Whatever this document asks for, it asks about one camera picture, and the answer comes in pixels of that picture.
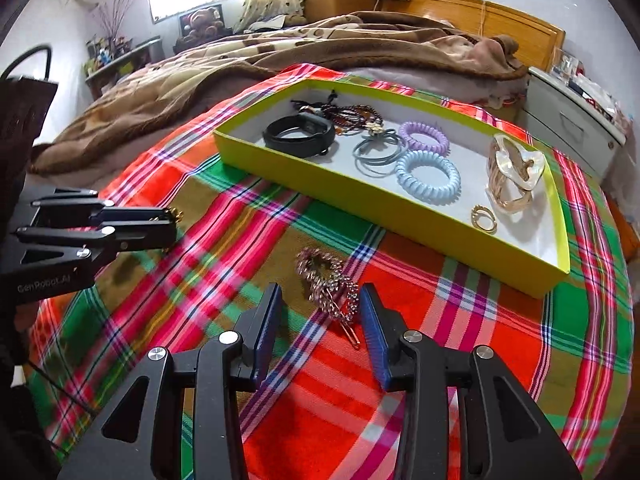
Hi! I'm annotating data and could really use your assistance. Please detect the black cable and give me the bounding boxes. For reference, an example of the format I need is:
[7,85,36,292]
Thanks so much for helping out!
[24,359,102,418]

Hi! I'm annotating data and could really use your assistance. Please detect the wooden headboard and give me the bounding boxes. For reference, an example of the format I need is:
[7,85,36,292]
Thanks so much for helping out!
[377,0,567,75]

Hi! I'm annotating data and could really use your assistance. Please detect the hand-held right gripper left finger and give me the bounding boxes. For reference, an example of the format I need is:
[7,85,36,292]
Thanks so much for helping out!
[57,282,283,480]

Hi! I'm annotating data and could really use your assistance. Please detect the yellow-green cardboard box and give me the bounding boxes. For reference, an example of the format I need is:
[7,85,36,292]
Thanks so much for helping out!
[213,77,572,300]

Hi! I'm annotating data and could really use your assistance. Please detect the dried branches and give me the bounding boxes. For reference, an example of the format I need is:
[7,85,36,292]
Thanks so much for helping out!
[91,0,142,47]

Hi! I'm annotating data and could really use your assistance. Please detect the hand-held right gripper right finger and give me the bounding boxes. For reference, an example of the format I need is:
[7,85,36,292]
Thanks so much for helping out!
[359,282,583,480]

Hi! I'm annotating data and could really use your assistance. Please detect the brown teddy bear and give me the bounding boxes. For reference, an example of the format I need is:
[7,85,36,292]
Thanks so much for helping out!
[179,4,224,45]

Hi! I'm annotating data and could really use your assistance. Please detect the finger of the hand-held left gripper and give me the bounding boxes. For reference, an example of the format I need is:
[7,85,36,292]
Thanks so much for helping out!
[30,187,178,229]
[15,221,179,267]

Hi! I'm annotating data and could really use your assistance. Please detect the clutter on nightstand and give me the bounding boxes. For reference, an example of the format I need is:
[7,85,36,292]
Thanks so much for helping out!
[551,49,631,133]

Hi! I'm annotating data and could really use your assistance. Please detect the plaid blanket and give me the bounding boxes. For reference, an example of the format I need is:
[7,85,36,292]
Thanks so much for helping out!
[25,62,636,480]

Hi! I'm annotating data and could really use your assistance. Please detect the black hair tie with charm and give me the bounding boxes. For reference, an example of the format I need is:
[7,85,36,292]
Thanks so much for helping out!
[289,89,343,117]

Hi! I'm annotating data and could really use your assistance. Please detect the black smart band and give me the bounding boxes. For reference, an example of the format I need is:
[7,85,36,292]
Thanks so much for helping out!
[262,112,337,158]

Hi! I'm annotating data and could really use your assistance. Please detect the gold ring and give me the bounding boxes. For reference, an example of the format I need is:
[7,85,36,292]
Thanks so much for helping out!
[469,204,499,235]

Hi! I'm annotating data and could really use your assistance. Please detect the dark beaded bracelets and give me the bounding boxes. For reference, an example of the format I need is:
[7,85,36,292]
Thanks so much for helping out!
[334,103,387,137]

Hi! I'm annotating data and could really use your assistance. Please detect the purple spiral hair tie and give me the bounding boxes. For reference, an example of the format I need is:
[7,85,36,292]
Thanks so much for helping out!
[398,120,451,157]

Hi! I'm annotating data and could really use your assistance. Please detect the brown fleece blanket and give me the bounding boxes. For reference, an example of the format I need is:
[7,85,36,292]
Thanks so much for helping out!
[27,11,532,177]

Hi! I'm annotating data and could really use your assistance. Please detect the grey nightstand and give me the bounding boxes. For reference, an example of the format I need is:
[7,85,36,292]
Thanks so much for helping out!
[519,66,627,183]

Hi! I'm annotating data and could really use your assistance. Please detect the blue spiral hair tie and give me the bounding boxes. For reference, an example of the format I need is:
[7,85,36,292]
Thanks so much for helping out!
[395,150,462,206]

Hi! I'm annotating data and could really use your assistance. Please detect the grey bow hair tie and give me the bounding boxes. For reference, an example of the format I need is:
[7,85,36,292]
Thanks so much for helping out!
[351,126,407,179]

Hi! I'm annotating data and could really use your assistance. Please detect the grey shelf with trinkets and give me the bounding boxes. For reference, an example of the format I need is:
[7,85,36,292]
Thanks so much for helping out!
[84,35,164,100]

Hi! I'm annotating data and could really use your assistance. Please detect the rhinestone hair clip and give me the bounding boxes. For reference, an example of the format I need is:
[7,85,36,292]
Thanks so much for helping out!
[296,246,362,348]

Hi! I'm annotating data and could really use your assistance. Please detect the clear gold hair claw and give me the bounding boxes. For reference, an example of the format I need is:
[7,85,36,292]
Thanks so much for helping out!
[486,134,549,217]

